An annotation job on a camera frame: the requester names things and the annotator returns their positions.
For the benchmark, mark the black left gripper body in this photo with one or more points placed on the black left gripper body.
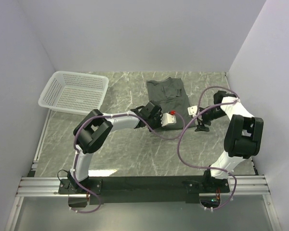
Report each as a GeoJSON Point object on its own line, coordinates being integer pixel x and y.
{"type": "Point", "coordinates": [155, 121]}

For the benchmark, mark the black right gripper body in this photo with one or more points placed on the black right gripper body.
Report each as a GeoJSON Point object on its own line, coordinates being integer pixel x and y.
{"type": "Point", "coordinates": [211, 114]}

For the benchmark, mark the dark grey t shirt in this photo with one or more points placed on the dark grey t shirt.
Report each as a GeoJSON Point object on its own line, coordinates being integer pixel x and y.
{"type": "Point", "coordinates": [170, 94]}

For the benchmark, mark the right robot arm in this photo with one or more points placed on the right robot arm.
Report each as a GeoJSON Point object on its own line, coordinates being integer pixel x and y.
{"type": "Point", "coordinates": [242, 139]}

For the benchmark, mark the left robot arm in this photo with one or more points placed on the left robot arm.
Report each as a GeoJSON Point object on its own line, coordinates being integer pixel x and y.
{"type": "Point", "coordinates": [92, 132]}

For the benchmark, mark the black base beam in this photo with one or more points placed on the black base beam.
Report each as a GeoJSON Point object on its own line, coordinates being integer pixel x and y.
{"type": "Point", "coordinates": [152, 189]}

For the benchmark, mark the white plastic basket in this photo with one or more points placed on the white plastic basket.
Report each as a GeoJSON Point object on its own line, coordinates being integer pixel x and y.
{"type": "Point", "coordinates": [74, 93]}

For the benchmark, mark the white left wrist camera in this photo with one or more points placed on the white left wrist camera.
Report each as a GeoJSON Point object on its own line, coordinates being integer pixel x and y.
{"type": "Point", "coordinates": [168, 118]}

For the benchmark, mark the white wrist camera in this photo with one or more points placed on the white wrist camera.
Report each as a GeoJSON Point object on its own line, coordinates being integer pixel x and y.
{"type": "Point", "coordinates": [192, 110]}
{"type": "Point", "coordinates": [168, 118]}

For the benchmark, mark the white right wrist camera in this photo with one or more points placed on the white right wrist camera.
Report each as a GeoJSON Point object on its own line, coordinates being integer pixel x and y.
{"type": "Point", "coordinates": [192, 110]}

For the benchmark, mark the aluminium rail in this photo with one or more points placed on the aluminium rail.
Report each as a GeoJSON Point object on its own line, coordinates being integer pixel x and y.
{"type": "Point", "coordinates": [48, 187]}

